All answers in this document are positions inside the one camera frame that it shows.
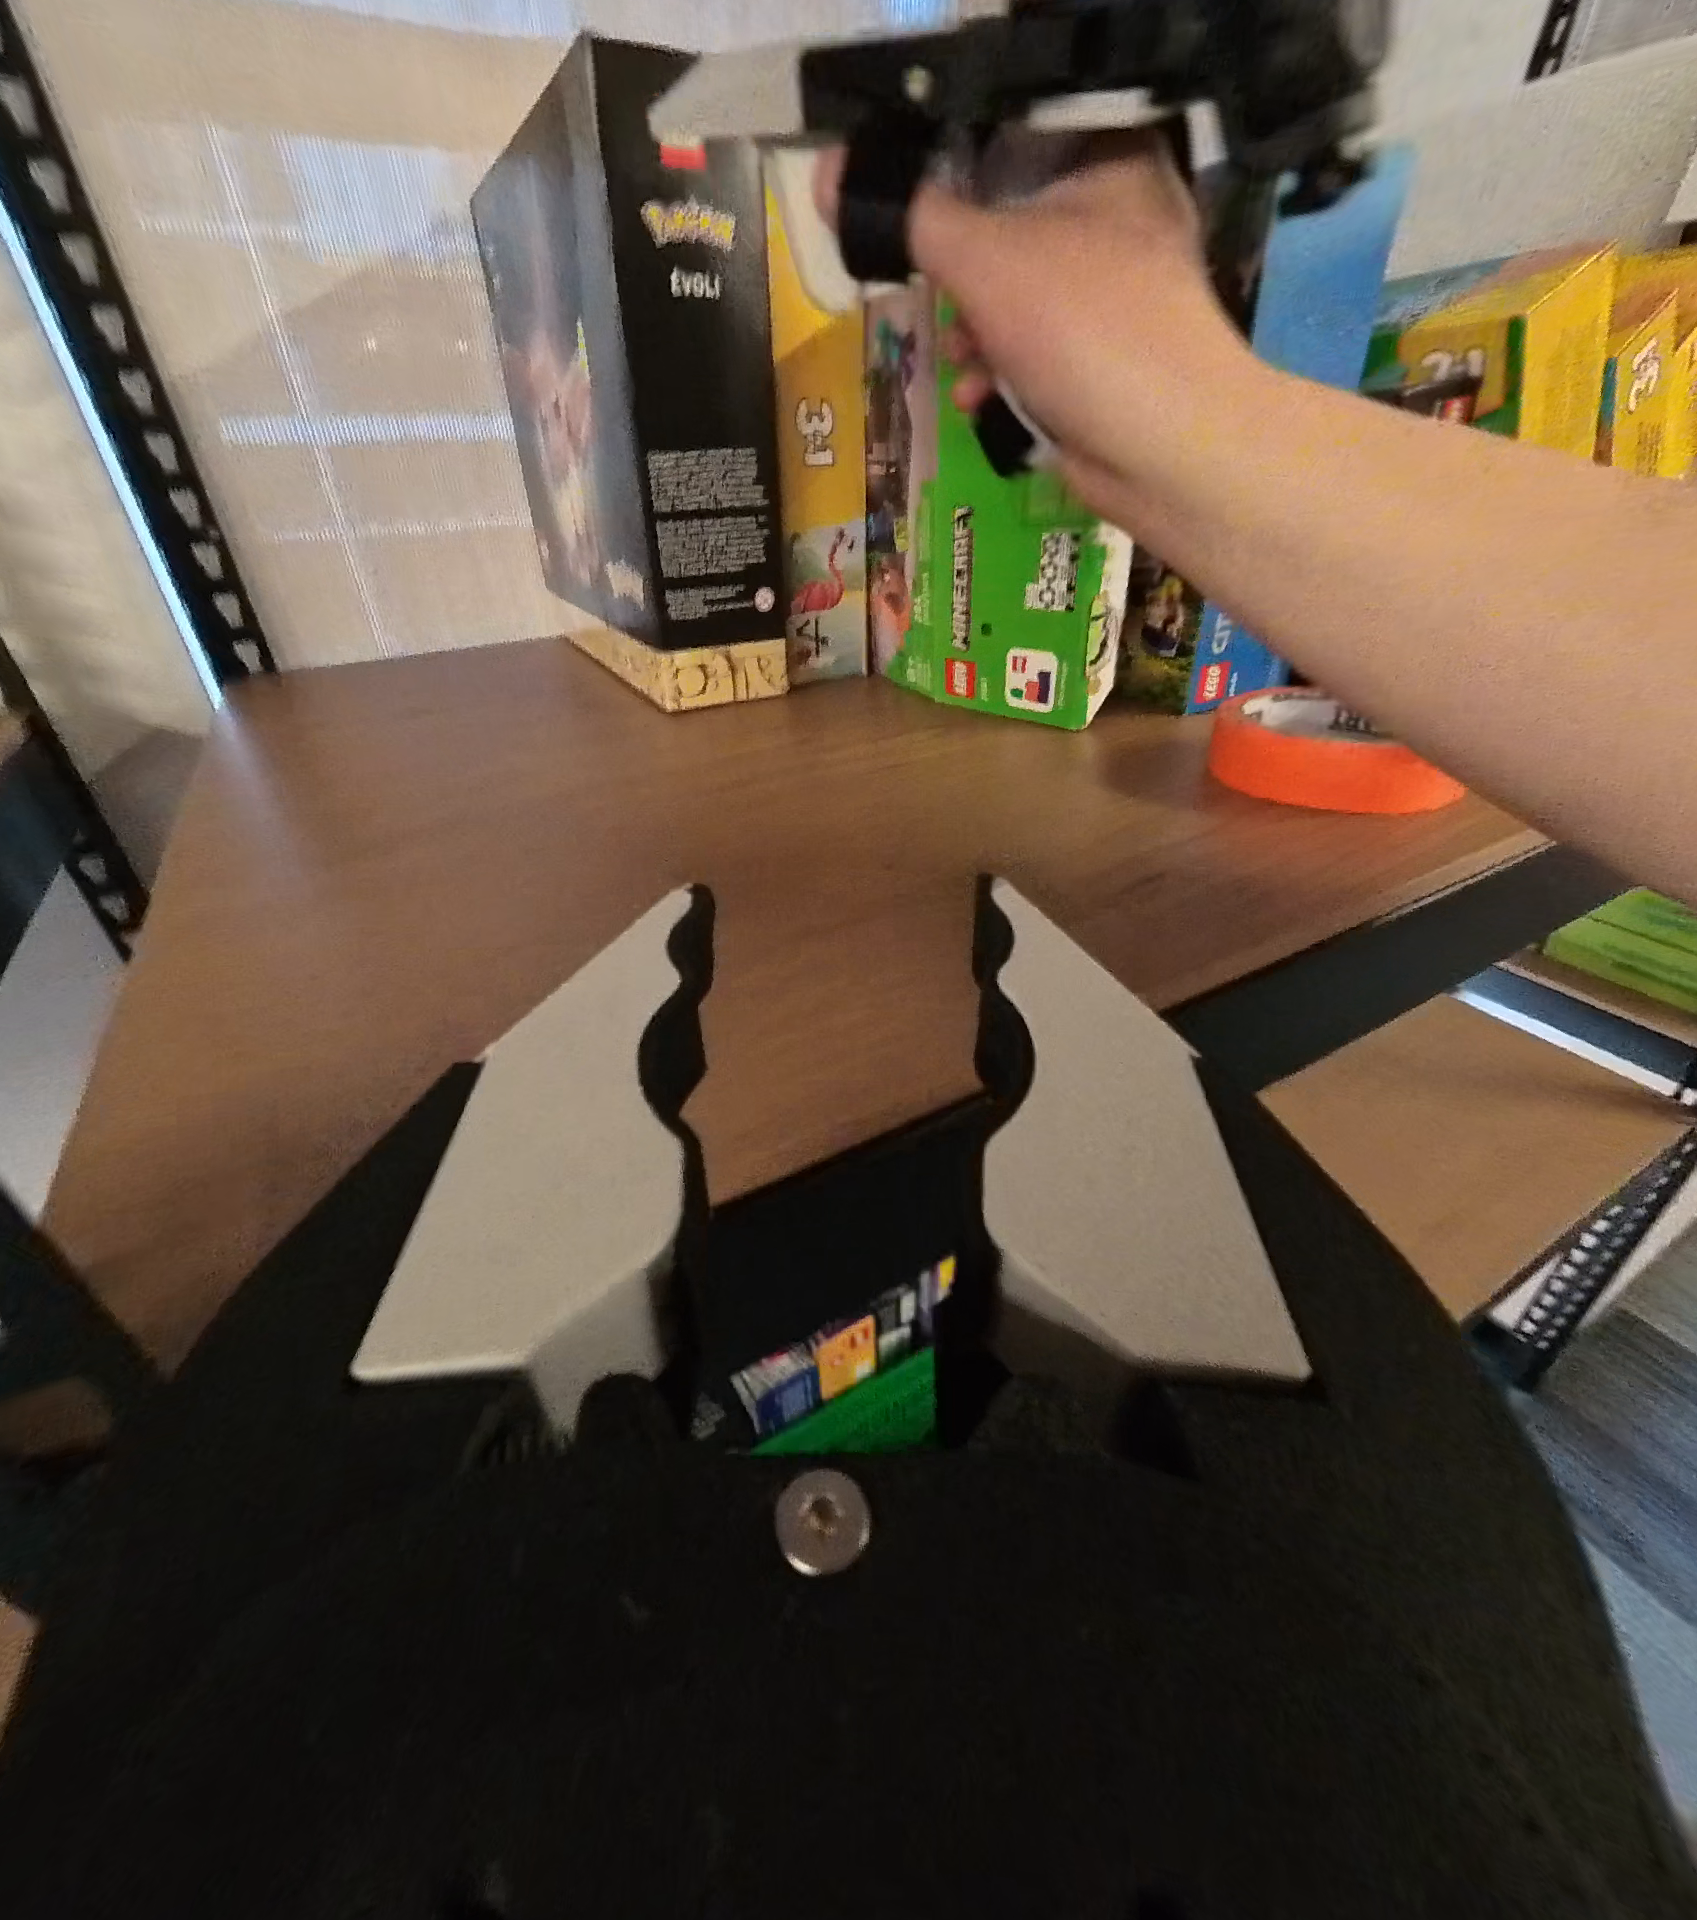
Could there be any person's right forearm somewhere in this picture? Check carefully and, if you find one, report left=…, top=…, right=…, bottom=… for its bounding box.
left=1073, top=337, right=1697, bottom=949

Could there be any yellow toy box flamingo print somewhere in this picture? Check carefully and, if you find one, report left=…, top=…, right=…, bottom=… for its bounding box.
left=761, top=142, right=874, bottom=685

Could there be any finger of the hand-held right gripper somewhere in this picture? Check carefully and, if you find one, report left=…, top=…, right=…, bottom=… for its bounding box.
left=645, top=43, right=849, bottom=149

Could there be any blue toy box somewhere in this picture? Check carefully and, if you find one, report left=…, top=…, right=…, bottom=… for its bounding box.
left=1116, top=142, right=1418, bottom=719

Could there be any black toy box tan base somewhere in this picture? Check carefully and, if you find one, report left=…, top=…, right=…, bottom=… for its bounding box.
left=468, top=32, right=792, bottom=717

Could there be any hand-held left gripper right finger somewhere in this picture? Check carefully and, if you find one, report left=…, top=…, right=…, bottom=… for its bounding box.
left=968, top=874, right=1312, bottom=1418

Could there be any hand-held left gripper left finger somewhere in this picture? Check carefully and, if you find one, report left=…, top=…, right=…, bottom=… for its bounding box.
left=350, top=883, right=717, bottom=1446

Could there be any green flat toy box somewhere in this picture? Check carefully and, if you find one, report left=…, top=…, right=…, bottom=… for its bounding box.
left=750, top=1348, right=942, bottom=1456
left=1540, top=885, right=1697, bottom=1025

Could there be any translucent window blind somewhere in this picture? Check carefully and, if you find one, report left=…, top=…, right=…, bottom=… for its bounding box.
left=0, top=0, right=595, bottom=709

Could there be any row of colourful toy boxes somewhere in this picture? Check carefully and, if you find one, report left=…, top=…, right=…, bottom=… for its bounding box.
left=728, top=1257, right=957, bottom=1413

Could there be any orange tape roll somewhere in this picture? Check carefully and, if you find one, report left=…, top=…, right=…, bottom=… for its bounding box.
left=1205, top=685, right=1466, bottom=820

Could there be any person's right hand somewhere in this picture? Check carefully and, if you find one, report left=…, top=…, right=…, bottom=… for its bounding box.
left=811, top=137, right=1259, bottom=493

